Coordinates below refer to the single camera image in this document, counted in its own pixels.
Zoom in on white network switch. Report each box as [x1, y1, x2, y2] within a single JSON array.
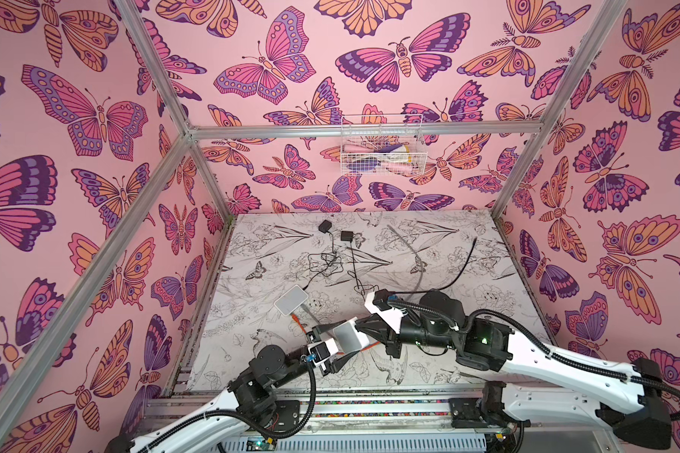
[[274, 285, 309, 316], [332, 318, 372, 354]]

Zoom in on red ethernet cable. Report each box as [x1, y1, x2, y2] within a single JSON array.
[[290, 313, 383, 355]]

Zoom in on black power adapter cable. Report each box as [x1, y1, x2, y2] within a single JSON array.
[[299, 231, 347, 293]]

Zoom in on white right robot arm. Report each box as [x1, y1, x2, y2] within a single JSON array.
[[351, 290, 680, 450]]

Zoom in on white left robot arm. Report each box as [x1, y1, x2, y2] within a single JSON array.
[[106, 319, 371, 452]]

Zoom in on black power adapter right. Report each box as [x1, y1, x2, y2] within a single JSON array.
[[340, 230, 354, 243]]

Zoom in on black power adapter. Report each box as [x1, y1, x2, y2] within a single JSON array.
[[340, 230, 354, 243], [318, 220, 332, 234]]

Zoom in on black power adapter left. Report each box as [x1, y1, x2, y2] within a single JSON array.
[[318, 220, 332, 234]]

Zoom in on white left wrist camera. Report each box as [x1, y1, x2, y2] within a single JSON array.
[[305, 338, 341, 366]]

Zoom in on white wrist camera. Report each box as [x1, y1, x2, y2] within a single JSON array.
[[305, 338, 341, 366], [365, 290, 404, 334]]

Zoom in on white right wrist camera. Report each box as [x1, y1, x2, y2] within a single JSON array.
[[365, 290, 404, 334]]

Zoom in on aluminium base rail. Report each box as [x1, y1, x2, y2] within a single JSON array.
[[141, 390, 607, 453]]

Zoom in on black ethernet cable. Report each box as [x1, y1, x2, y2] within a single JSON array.
[[390, 237, 478, 298]]

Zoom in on grey slotted cable duct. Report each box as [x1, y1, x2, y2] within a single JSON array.
[[213, 433, 487, 452]]

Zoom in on wire basket on wall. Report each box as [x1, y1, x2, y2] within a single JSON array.
[[338, 114, 428, 179]]

